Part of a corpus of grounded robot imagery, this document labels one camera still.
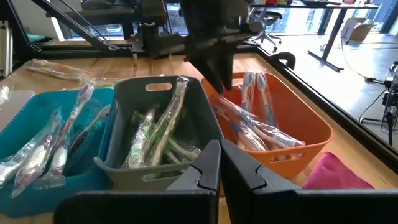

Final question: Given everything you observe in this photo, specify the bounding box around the black clamp handle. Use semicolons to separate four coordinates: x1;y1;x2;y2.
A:
269;52;297;71

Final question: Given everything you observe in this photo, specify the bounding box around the black office desk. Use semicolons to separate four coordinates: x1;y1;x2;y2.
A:
248;0;379;72

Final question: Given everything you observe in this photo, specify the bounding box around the grey plastic bin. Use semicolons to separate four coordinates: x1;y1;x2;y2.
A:
93;75;224;191

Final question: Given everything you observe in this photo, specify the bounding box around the pink folded cloth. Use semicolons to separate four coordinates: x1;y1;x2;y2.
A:
302;151;376;190

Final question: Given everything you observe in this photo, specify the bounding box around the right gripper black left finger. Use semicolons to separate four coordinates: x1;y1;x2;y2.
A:
166;139;222;224

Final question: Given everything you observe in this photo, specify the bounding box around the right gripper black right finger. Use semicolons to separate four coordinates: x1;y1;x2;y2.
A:
221;138;301;224

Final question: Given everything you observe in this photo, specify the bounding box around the blue toothbrush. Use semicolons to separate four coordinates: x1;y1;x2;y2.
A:
214;107;268;152
241;70;256;113
214;96;306;149
256;71;277;127

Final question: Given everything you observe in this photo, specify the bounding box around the silver aluminium post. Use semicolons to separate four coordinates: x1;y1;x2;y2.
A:
0;20;13;78

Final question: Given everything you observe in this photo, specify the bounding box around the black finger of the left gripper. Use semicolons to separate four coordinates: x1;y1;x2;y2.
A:
189;57;225;95
217;46;239;91

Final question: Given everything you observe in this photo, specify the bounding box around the black office chair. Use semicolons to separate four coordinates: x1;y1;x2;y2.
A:
250;11;283;52

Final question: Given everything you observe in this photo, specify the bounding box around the brown cardboard box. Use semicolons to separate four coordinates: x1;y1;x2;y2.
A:
341;17;376;41

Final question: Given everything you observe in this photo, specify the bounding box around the teal plastic bin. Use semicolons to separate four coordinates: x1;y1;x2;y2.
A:
0;88;116;218

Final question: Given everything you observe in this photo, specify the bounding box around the small teal object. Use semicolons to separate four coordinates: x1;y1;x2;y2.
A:
26;33;47;43

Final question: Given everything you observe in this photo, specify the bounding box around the orange plastic bin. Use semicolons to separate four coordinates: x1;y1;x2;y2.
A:
201;72;333;179

